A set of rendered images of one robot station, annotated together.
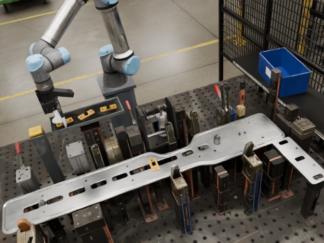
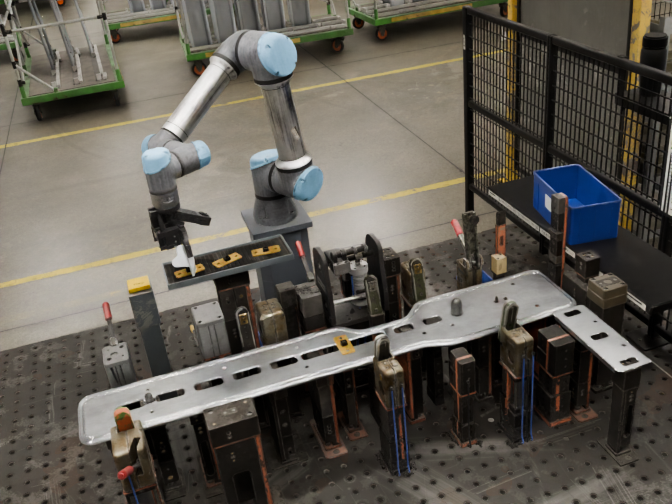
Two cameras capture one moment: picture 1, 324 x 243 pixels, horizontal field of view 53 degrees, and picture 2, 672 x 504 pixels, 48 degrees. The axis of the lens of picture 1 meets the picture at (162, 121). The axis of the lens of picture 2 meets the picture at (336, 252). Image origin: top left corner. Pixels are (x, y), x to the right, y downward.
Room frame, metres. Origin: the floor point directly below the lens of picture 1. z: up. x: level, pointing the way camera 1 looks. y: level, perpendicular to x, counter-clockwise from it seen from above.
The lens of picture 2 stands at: (-0.58, 0.08, 2.21)
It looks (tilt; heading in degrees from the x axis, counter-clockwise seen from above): 29 degrees down; 359
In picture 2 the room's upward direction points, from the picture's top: 6 degrees counter-clockwise
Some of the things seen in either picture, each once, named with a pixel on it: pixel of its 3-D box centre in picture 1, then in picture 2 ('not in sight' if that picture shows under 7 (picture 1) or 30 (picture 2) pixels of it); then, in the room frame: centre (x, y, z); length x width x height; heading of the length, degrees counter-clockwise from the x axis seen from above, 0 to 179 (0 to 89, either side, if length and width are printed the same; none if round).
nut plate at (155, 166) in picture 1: (153, 163); (343, 343); (1.08, 0.07, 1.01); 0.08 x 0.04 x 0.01; 15
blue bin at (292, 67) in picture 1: (282, 71); (574, 202); (1.57, -0.73, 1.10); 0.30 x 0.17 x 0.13; 5
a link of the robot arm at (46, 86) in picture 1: (44, 84); (165, 198); (1.29, 0.50, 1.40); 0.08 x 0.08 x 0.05
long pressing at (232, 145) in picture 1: (150, 167); (338, 349); (1.07, 0.09, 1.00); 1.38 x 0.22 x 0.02; 105
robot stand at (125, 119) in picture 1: (121, 106); (283, 266); (1.73, 0.24, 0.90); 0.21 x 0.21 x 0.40; 14
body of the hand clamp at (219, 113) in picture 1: (223, 133); (469, 308); (1.36, -0.34, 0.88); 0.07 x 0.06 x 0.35; 15
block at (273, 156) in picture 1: (271, 175); (553, 375); (1.04, -0.50, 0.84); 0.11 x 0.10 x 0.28; 15
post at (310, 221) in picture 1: (311, 198); (622, 408); (0.88, -0.63, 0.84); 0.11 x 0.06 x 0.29; 15
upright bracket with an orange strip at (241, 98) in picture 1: (240, 118); (500, 282); (1.38, -0.44, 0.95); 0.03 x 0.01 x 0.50; 105
